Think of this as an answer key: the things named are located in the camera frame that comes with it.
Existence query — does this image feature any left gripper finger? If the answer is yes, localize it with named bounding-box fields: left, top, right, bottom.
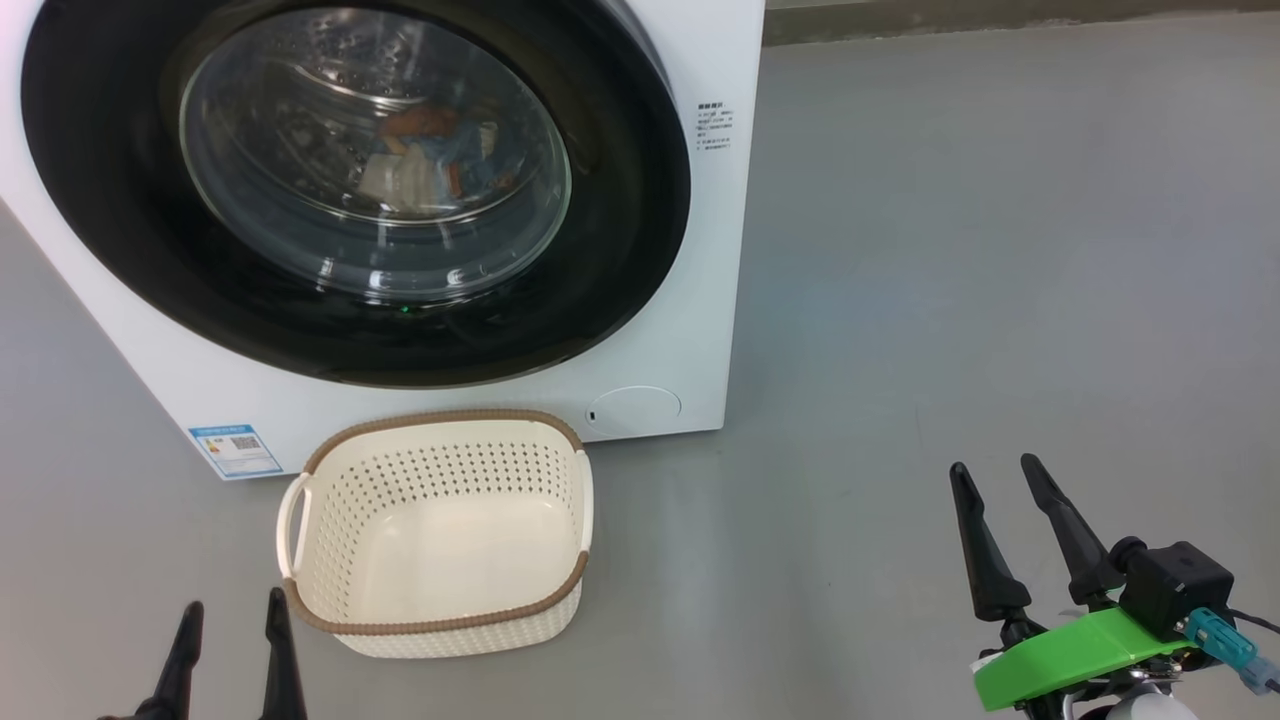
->
left=130, top=601, right=206, bottom=720
left=258, top=587, right=309, bottom=720

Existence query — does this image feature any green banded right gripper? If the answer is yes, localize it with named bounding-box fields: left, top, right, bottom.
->
left=948, top=453, right=1196, bottom=713

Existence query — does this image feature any black round washing machine door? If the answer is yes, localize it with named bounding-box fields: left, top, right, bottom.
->
left=20, top=0, right=693, bottom=389

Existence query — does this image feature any cream perforated laundry basket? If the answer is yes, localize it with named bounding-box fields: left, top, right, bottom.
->
left=276, top=408, right=595, bottom=659

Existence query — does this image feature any white front-load washing machine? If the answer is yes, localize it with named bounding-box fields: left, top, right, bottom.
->
left=0, top=0, right=767, bottom=481

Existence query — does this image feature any blue energy label sticker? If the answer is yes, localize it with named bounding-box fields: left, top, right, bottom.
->
left=188, top=424, right=284, bottom=481

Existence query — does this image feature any round white filter cover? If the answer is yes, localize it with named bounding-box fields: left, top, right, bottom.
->
left=585, top=386, right=683, bottom=438

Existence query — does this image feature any printed instruction text label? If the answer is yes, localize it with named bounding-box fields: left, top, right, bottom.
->
left=697, top=100, right=736, bottom=153

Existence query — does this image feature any right cable with teal connector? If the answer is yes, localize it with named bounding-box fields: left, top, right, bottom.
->
left=1183, top=607, right=1280, bottom=696

